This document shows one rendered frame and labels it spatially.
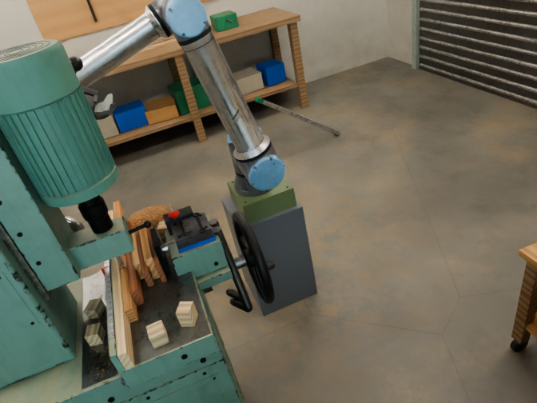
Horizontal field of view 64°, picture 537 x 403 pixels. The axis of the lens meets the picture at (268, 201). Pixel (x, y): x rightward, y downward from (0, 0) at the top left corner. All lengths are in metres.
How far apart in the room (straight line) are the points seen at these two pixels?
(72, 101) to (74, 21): 3.38
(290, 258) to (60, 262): 1.18
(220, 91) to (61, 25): 2.98
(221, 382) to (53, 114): 0.79
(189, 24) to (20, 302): 0.88
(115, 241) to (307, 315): 1.26
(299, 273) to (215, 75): 1.07
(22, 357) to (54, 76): 0.68
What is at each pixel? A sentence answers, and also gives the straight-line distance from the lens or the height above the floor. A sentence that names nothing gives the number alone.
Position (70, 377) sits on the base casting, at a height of 0.80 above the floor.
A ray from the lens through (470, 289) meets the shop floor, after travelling 2.28.
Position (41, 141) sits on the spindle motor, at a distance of 0.95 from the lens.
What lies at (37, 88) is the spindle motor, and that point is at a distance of 0.92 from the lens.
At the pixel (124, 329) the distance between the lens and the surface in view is 1.03.
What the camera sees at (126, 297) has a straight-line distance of 1.11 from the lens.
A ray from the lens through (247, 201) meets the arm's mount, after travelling 1.82.
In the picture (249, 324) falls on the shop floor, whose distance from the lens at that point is 2.19.
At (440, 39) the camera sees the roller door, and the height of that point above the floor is 0.35.
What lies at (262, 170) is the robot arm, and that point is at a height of 0.86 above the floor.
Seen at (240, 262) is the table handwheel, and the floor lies 0.82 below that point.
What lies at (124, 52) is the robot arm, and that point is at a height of 1.35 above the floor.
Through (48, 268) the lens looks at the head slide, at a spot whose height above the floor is 1.06.
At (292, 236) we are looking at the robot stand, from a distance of 1.95.
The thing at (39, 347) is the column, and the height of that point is 0.88.
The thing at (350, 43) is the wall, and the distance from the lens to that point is 5.11.
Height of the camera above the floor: 1.64
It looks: 34 degrees down
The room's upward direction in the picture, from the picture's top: 13 degrees counter-clockwise
